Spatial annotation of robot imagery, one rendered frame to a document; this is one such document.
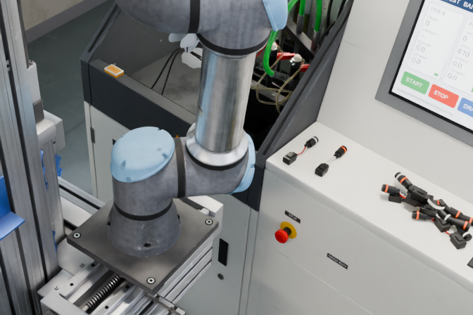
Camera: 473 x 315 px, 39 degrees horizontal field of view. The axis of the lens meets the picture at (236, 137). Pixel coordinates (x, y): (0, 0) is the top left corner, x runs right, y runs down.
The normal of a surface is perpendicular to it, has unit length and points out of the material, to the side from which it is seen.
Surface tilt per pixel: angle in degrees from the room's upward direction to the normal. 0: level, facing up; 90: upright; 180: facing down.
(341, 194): 0
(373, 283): 90
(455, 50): 76
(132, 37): 90
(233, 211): 90
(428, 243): 0
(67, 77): 0
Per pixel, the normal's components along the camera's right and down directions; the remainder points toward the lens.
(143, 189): 0.14, 0.64
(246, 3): 0.21, 0.44
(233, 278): -0.64, 0.46
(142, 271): 0.07, -0.77
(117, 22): 0.77, 0.45
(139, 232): -0.04, 0.37
